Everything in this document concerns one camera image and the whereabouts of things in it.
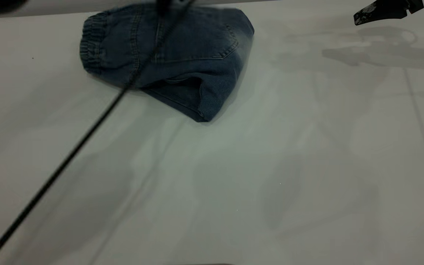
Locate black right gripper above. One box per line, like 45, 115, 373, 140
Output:
354, 0, 424, 25

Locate long thin black cable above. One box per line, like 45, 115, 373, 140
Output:
0, 0, 196, 265

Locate blue denim jeans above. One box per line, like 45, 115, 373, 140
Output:
79, 3, 255, 123

